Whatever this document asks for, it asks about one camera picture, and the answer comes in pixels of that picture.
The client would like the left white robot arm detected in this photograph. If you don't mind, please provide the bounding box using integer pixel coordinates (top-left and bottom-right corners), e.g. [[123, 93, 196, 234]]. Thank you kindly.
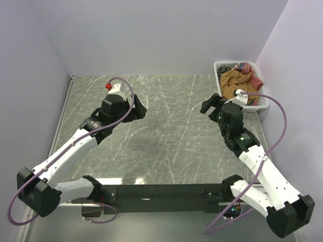
[[17, 94, 147, 217]]

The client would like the striped multicolour tank top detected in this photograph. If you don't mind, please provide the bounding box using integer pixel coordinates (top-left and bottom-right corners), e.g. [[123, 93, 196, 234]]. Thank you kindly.
[[217, 63, 237, 77]]

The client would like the tan ribbed tank top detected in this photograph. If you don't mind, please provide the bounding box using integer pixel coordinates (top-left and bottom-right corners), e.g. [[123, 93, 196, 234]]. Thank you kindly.
[[220, 69, 258, 100]]

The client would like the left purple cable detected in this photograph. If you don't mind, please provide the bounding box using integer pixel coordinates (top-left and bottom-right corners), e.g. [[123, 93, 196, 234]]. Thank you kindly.
[[7, 77, 135, 226]]

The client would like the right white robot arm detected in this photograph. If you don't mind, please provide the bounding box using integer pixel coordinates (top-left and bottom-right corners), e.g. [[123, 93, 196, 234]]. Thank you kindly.
[[200, 89, 315, 238]]

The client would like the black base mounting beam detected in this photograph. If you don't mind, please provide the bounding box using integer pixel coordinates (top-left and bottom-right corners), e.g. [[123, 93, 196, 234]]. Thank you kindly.
[[70, 174, 250, 219]]

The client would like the white plastic laundry basket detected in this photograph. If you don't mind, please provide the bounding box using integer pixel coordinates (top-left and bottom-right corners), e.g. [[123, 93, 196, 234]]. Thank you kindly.
[[213, 60, 270, 112]]

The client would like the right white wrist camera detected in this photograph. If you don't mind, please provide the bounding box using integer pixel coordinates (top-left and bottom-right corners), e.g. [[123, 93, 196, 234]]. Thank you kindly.
[[225, 89, 248, 107]]

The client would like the rust red tank top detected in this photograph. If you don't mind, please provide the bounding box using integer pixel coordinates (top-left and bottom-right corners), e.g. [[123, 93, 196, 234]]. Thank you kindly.
[[235, 62, 263, 91]]

